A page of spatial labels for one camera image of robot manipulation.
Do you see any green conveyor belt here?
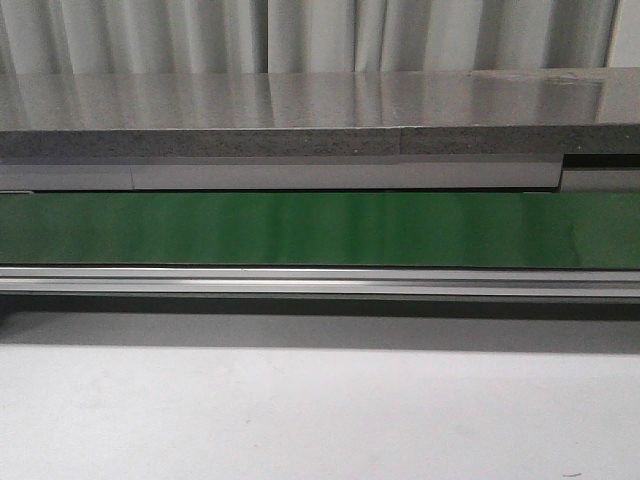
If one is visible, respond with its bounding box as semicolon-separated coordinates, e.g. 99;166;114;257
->
1;191;639;270

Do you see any grey stone countertop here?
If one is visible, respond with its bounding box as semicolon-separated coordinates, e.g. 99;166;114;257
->
0;67;640;194

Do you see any white pleated curtain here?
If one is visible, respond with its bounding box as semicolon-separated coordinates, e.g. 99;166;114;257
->
1;1;639;74

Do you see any aluminium conveyor frame rail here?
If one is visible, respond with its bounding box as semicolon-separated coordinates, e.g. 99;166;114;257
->
1;266;639;302

